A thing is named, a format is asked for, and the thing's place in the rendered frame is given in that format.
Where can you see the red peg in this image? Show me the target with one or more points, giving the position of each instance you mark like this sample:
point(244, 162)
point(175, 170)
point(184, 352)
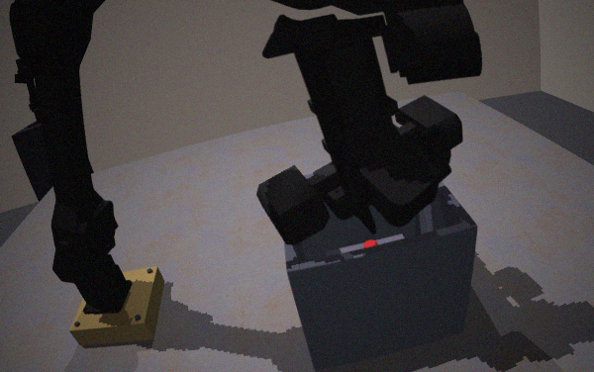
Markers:
point(370, 243)

